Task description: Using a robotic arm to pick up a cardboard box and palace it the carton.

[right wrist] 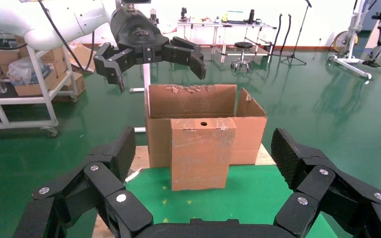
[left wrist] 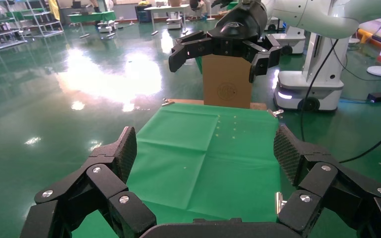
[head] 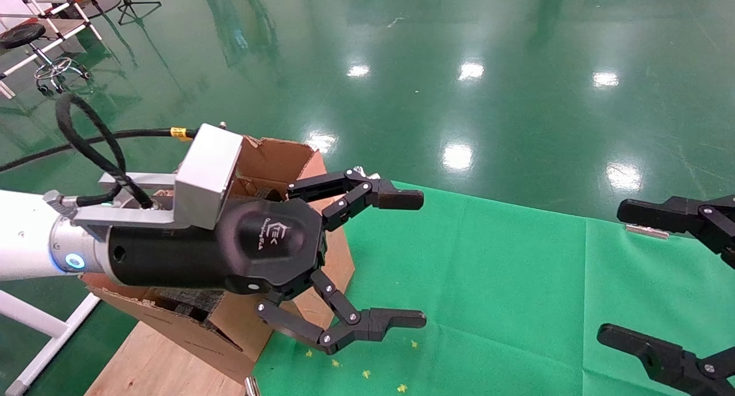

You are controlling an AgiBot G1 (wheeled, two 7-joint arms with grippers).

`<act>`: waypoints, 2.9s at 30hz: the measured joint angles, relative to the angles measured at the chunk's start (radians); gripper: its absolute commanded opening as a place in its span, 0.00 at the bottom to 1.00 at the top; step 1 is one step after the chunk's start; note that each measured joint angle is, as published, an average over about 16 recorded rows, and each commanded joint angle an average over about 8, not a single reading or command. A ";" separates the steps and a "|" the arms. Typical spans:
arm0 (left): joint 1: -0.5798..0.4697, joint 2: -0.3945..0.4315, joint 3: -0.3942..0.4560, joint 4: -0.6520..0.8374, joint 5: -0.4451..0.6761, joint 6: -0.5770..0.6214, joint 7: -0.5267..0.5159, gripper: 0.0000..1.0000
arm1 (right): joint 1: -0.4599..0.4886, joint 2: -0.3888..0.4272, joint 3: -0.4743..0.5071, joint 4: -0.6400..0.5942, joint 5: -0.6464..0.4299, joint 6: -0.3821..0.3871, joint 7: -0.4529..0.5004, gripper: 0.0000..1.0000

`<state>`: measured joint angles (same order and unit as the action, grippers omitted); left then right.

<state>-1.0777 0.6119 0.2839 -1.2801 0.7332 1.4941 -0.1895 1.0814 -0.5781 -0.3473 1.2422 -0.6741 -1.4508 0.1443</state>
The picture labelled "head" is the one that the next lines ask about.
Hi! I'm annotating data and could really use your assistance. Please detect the black cable with yellow tag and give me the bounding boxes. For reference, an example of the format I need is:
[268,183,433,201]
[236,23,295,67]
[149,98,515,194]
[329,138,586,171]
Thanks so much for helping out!
[0,92,200,211]

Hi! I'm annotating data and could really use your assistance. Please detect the silver camera mount bracket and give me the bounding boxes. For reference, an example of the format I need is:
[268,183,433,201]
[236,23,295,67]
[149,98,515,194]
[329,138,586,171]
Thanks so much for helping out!
[73,171,180,243]

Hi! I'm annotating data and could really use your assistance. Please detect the black round swivel stool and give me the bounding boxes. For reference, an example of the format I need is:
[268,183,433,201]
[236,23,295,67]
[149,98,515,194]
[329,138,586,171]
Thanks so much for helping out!
[0,22,91,95]

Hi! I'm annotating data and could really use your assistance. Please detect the large open cardboard carton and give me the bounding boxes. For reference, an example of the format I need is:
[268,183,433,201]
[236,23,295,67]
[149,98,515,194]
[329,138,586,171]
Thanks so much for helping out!
[79,135,355,385]

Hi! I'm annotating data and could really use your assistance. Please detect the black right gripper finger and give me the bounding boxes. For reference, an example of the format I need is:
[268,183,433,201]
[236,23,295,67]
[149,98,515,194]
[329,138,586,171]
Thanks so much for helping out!
[597,323,735,396]
[617,195,735,269]

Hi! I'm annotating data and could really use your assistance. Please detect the black tripod stand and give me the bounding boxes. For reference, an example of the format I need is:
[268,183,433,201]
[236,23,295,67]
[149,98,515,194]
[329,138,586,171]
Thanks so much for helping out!
[117,0,163,26]

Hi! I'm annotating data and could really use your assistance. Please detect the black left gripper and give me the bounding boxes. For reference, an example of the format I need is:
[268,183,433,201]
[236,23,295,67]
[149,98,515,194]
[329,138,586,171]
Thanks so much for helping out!
[107,168,427,355]

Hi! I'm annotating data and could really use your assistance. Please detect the green table cloth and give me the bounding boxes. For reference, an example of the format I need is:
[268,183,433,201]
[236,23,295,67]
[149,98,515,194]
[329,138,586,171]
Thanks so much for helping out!
[253,181,735,396]

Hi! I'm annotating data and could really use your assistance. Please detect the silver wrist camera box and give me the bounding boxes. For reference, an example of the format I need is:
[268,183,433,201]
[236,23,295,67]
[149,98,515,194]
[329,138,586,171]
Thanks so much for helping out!
[174,123,244,231]

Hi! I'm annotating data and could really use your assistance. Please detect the white pipe rack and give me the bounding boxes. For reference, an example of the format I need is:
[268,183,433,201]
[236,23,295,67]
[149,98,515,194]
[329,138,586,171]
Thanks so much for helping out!
[0,0,105,99]

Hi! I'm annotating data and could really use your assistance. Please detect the white table frame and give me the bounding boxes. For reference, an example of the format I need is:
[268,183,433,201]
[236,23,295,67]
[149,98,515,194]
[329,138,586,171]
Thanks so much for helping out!
[0,290,101,396]

